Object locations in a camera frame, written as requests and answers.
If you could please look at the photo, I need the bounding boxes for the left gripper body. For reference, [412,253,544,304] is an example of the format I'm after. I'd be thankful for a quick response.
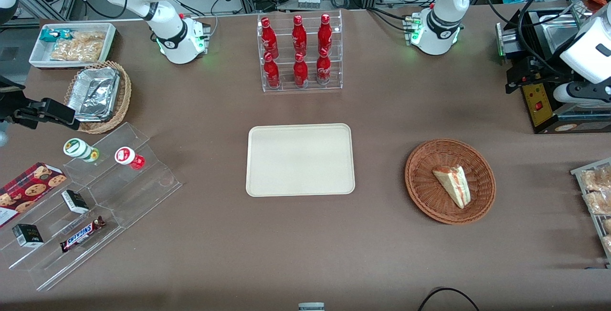
[527,59,611,107]

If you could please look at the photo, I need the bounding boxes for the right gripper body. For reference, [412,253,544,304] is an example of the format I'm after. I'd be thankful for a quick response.
[0,76,46,130]

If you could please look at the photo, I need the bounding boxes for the triangle sandwich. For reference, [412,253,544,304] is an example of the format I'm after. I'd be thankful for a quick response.
[432,165,472,209]

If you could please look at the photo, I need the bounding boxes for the oval light wicker basket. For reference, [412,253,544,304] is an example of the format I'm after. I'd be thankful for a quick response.
[64,61,132,135]

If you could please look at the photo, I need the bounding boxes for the round brown wicker basket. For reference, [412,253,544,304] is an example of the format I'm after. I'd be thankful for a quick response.
[405,139,496,225]

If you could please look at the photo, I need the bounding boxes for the beige plastic tray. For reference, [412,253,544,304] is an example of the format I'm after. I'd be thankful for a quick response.
[246,123,356,197]

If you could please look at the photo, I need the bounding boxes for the black food warmer appliance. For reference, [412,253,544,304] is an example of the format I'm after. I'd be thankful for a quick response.
[495,0,611,135]

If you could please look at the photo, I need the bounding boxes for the aluminium foil container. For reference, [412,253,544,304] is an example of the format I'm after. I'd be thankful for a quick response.
[66,66,121,123]

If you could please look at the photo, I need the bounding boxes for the green lid yogurt bottle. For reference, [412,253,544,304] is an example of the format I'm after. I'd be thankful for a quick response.
[63,138,100,163]

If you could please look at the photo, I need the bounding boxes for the white rectangular bin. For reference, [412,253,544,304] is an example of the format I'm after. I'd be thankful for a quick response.
[29,22,117,70]

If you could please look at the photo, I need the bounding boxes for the clear bag of crackers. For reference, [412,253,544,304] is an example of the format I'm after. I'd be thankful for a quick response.
[50,31,106,63]

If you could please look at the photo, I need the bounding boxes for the red cookie box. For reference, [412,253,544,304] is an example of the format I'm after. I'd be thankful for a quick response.
[0,162,68,229]

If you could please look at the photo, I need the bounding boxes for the teal snack packet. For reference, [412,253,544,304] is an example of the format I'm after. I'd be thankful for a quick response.
[39,28,72,43]

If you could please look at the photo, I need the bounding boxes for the red lid yogurt bottle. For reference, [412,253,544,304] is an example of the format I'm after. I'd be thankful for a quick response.
[115,147,146,171]

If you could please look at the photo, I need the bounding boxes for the small black box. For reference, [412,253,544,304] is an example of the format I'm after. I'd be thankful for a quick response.
[61,190,90,215]
[12,224,44,248]

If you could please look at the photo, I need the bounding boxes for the clear acrylic step display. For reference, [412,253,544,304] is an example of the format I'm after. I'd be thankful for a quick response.
[0,122,183,292]

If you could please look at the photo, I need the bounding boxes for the snickers chocolate bar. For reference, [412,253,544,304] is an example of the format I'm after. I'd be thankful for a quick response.
[60,216,107,254]

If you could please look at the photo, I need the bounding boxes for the red cola bottle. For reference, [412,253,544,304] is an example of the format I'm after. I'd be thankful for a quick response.
[263,52,281,89]
[261,17,279,58]
[293,53,309,87]
[316,47,332,86]
[292,15,308,56]
[318,13,333,55]

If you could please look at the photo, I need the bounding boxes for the clear acrylic bottle rack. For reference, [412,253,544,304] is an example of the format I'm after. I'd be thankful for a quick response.
[257,10,343,93]

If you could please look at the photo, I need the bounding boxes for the grey wire rack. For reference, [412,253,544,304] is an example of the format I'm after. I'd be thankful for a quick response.
[570,158,611,268]

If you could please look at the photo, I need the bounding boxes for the black cable loop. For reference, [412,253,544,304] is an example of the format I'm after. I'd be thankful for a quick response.
[417,287,481,311]

